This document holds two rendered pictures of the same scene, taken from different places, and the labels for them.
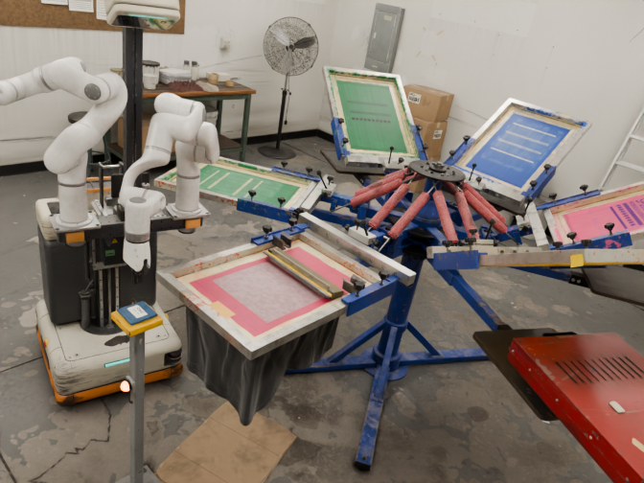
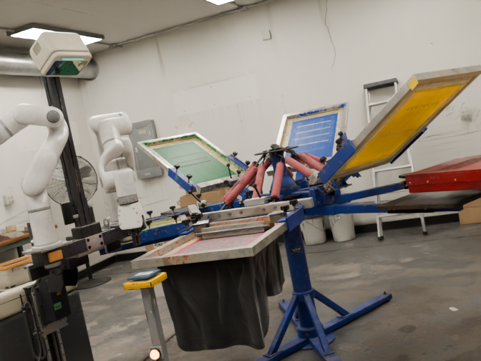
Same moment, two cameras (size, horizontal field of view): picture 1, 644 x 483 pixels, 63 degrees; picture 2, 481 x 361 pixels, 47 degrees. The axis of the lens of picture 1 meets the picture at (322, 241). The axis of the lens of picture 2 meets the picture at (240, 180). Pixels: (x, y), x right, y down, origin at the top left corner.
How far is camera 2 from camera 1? 1.31 m
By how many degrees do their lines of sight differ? 28
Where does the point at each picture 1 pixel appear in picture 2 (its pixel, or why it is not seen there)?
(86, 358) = not seen: outside the picture
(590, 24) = (299, 70)
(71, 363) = not seen: outside the picture
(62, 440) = not seen: outside the picture
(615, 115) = (351, 120)
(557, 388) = (450, 172)
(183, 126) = (126, 119)
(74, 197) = (47, 219)
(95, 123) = (53, 147)
